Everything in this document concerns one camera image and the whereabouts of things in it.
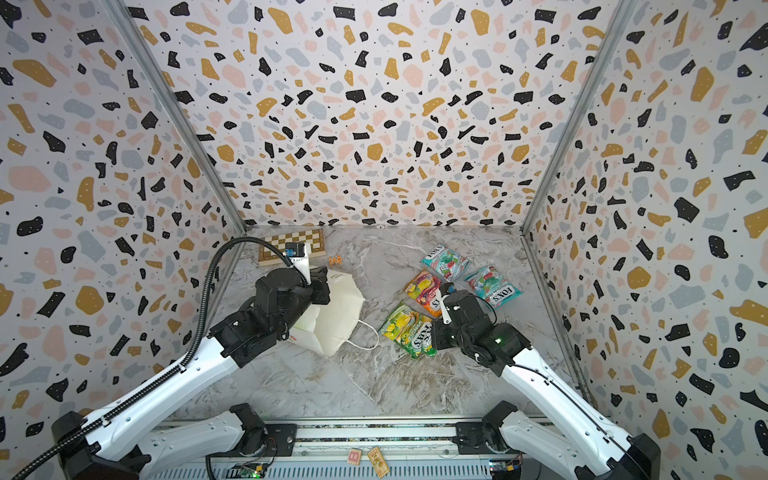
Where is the white paper bag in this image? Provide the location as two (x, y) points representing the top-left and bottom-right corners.
(288, 270), (380, 357)

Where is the teal Fox's candy bag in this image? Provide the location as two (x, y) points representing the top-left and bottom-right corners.
(465, 265), (522, 308)
(421, 245), (470, 282)

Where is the green Fox's candy bag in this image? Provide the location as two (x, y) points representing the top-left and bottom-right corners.
(399, 319), (437, 358)
(379, 303), (418, 343)

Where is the orange Fox's fruits candy bag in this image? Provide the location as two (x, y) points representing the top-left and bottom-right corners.
(404, 270), (442, 318)

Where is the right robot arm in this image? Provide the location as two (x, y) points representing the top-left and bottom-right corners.
(432, 284), (661, 479)

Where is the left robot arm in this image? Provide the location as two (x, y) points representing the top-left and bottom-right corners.
(52, 267), (330, 479)

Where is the wooden chessboard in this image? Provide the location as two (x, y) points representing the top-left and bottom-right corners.
(257, 227), (327, 266)

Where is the pink letter block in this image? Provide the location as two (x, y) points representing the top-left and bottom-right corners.
(347, 449), (363, 466)

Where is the tan wooden card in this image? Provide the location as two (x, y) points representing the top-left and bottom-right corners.
(367, 447), (390, 479)

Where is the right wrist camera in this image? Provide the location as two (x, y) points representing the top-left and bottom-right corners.
(436, 282), (455, 325)

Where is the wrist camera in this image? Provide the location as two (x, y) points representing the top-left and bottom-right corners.
(285, 242), (311, 285)
(436, 282), (455, 325)

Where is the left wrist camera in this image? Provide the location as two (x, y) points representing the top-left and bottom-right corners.
(285, 242), (311, 285)

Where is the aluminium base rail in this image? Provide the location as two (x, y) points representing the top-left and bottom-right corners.
(134, 413), (637, 480)

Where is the black corrugated cable hose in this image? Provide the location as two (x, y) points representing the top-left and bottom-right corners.
(8, 236), (295, 480)

